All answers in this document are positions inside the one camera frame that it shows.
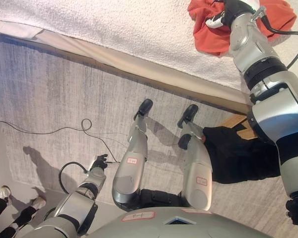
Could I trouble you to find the black left robot foot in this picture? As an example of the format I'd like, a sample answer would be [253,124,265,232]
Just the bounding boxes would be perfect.
[133,98,153,122]

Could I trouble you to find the bed with white cover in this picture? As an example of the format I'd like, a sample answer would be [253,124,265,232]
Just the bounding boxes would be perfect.
[0,0,298,92]

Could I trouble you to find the black garment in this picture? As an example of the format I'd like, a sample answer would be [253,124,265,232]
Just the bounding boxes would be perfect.
[202,125,282,184]

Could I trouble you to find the silver right robot leg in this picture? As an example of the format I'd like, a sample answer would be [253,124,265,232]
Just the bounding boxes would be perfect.
[177,120,214,212]

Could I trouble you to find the black right robot foot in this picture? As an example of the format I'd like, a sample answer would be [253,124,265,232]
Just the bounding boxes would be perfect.
[177,104,199,128]

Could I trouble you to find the silver left robot leg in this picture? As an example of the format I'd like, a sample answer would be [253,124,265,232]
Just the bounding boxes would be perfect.
[112,115,149,212]

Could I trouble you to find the thin black floor cable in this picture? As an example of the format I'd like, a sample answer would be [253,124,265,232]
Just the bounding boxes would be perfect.
[0,118,120,164]

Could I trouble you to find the cream mattress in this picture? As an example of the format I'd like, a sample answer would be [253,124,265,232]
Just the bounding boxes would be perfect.
[0,19,252,106]

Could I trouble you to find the orange garment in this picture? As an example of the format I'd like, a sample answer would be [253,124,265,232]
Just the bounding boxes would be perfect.
[187,0,298,57]

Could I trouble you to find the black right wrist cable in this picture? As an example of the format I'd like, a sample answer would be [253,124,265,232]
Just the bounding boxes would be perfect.
[250,5,298,70]

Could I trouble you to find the silver robot torso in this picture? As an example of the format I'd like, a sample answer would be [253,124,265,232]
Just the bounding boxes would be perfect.
[85,188,274,238]

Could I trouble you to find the wooden basket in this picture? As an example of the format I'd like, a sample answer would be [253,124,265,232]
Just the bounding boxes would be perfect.
[220,114,259,141]

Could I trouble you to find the black robot foot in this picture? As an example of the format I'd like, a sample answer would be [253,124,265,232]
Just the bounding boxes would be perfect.
[133,98,153,122]
[177,104,199,128]

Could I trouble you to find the silver robot leg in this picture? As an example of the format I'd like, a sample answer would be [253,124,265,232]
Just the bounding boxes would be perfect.
[177,120,214,212]
[112,115,149,212]

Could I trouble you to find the white sneaker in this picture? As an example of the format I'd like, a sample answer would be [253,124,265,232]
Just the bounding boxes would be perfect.
[31,196,47,210]
[0,185,12,200]

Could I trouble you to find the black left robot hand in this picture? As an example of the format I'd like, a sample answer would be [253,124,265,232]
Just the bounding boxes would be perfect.
[89,154,109,172]

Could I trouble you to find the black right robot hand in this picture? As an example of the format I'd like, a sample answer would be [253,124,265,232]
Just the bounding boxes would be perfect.
[205,0,254,28]

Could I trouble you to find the grey woven rug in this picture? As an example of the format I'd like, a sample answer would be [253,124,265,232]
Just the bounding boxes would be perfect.
[0,34,298,238]

